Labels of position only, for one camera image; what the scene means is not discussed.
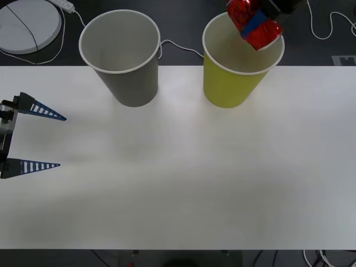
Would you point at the red drink can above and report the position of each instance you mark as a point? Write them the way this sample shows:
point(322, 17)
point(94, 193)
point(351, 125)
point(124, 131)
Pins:
point(267, 32)

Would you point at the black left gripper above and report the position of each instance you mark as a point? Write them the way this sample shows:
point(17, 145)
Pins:
point(5, 147)

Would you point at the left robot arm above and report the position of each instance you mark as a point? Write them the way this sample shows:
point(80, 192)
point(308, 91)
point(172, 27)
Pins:
point(7, 122)

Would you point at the white power strip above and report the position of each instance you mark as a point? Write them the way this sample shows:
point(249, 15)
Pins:
point(65, 4)

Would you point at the grey plastic bin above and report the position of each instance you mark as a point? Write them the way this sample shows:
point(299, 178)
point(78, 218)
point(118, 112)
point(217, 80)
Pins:
point(133, 86)

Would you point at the white round disc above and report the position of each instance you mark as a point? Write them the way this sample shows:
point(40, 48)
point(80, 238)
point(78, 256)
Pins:
point(27, 25)

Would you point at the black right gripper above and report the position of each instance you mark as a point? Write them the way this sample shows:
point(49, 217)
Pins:
point(286, 5)

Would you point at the yellow-green plastic bin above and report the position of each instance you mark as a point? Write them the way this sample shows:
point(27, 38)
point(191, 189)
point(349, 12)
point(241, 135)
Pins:
point(228, 89)

